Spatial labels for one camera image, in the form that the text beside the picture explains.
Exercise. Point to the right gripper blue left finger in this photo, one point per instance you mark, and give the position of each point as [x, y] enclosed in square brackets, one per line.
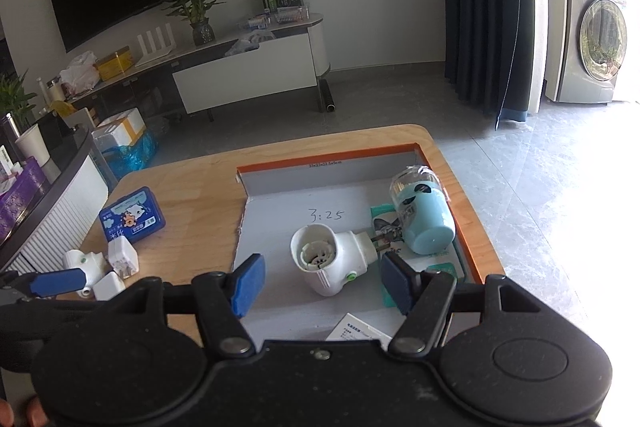
[245, 284]

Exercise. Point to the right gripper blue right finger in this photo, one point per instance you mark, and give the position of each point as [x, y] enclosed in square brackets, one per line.
[402, 283]

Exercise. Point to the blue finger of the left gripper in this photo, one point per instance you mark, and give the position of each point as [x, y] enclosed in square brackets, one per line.
[51, 284]

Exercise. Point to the white power adapter box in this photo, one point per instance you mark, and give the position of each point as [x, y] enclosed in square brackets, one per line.
[357, 331]

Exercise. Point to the light blue toothpick jar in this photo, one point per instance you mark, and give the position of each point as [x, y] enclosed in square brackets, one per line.
[422, 208]

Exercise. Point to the white plug socket green button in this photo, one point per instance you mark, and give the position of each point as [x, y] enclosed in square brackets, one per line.
[329, 260]

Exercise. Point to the white usb charger cube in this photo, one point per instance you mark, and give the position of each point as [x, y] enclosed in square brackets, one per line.
[122, 257]

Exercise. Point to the blue plastic case cartoon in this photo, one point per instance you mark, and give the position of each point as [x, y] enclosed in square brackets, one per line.
[134, 216]

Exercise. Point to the person's left hand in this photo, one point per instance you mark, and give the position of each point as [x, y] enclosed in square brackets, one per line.
[31, 413]

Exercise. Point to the orange white cardboard box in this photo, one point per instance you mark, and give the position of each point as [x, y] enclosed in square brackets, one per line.
[322, 224]

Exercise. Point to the purple box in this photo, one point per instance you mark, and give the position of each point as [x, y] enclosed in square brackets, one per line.
[28, 188]

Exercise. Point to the curved white ribbed counter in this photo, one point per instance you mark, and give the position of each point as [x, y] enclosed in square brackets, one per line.
[64, 210]

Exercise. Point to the white paper cup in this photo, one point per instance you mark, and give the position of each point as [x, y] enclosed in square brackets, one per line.
[31, 144]

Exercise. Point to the blue plastic bag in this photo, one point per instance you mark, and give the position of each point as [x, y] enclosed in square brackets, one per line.
[125, 159]

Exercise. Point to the white yellow cardboard box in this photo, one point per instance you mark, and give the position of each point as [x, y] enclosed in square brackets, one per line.
[123, 129]

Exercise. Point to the left green plant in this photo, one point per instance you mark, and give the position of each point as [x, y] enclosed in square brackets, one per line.
[15, 100]

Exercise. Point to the black roll on floor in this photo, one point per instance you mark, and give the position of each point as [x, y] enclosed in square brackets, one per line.
[326, 96]

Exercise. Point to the white plastic bag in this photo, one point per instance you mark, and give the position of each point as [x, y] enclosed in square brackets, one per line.
[81, 74]

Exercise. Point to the white black tv cabinet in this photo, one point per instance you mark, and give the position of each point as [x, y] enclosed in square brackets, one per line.
[207, 77]

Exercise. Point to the white wifi router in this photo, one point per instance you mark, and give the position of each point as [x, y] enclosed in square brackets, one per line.
[156, 44]

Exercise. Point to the potted green plant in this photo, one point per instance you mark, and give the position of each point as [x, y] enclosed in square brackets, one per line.
[195, 12]

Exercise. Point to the dark blue curtain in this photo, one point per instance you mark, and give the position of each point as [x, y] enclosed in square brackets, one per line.
[490, 55]

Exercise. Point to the silver washing machine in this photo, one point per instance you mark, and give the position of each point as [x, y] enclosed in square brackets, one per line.
[587, 44]

